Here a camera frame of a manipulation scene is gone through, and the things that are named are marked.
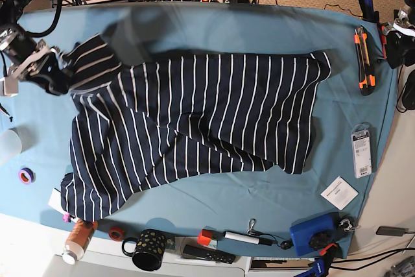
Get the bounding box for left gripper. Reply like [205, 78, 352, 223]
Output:
[381, 9, 414, 69]

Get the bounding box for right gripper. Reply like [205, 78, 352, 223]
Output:
[1, 29, 76, 97]

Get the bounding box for navy white striped t-shirt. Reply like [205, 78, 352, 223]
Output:
[60, 35, 331, 222]

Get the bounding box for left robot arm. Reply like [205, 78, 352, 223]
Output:
[381, 0, 414, 68]

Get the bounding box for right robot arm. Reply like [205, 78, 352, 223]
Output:
[1, 0, 73, 97]

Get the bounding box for orange black tool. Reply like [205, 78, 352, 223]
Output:
[381, 25, 388, 60]

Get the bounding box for blue black clamp top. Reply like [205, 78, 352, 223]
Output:
[358, 0, 379, 23]

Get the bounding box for black round object right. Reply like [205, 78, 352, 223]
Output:
[401, 71, 415, 111]

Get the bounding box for orange black utility knife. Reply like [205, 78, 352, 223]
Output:
[354, 26, 375, 96]

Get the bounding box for translucent plastic cup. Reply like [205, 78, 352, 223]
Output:
[0, 129, 22, 165]

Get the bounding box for teal table cloth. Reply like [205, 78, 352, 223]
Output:
[1, 3, 397, 239]

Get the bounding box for purple tape roll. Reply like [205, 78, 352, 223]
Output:
[18, 167, 35, 185]

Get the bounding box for clear plastic blister pack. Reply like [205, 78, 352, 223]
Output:
[351, 123, 372, 179]

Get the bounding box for white paper sheet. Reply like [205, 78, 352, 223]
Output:
[48, 188, 65, 214]

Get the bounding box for pink clip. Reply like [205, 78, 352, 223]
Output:
[62, 213, 72, 223]

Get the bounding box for orange bottle white cap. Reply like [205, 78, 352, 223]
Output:
[62, 219, 98, 265]

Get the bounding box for white square card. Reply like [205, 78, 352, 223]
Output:
[320, 176, 359, 211]

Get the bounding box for red tape roll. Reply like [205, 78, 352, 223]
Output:
[108, 226, 125, 242]

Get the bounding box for black power adapter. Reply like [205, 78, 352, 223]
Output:
[376, 226, 407, 237]

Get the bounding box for black mug gold leaves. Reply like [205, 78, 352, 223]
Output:
[121, 229, 167, 272]

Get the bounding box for blue box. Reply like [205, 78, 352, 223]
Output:
[289, 213, 337, 256]

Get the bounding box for red orange cube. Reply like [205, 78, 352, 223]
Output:
[197, 229, 213, 246]

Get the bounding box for black remote control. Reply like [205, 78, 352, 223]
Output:
[182, 245, 236, 264]

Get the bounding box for metal carabiner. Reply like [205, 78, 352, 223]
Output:
[247, 219, 257, 235]

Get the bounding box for blue clamp bottom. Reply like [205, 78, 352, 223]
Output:
[300, 243, 340, 277]

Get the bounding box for white black marker pen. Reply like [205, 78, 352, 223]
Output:
[223, 231, 273, 246]

